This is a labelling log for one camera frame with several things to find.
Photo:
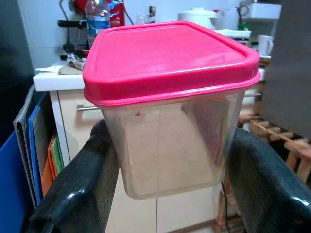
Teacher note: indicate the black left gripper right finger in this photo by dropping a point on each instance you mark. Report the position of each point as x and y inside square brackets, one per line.
[264, 189]

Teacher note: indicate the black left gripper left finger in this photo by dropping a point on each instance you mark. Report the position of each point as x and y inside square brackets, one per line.
[73, 194]

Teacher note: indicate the clear container with pink lid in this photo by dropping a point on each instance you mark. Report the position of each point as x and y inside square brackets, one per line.
[170, 60]

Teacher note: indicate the orange board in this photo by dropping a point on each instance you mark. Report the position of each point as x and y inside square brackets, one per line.
[47, 174]

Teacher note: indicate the green board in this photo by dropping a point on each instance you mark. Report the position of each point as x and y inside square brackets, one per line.
[57, 155]

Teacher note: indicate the wooden slatted rack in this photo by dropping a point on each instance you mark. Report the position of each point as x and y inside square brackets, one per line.
[291, 146]

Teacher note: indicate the bright blue board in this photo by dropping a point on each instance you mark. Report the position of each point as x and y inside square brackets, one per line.
[12, 194]

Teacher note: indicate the dark blue board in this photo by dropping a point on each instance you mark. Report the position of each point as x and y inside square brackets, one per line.
[36, 145]

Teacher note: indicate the beige kitchen cabinet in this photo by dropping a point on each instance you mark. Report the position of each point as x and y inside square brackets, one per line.
[136, 213]

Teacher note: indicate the grey board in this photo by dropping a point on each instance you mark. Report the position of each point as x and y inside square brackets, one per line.
[23, 136]

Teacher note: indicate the beige cutting board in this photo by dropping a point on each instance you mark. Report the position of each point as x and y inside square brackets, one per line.
[69, 71]

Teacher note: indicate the white jug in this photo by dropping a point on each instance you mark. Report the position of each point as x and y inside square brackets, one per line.
[264, 44]

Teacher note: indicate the dark tall cabinet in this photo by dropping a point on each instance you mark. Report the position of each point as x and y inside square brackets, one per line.
[12, 60]

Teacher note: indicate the clear plastic water bottle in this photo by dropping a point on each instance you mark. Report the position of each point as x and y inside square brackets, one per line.
[97, 24]

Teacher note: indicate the white kitchen appliance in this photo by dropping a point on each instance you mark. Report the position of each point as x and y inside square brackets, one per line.
[262, 11]

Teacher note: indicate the white lidded pot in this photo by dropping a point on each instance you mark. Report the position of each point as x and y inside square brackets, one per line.
[196, 17]

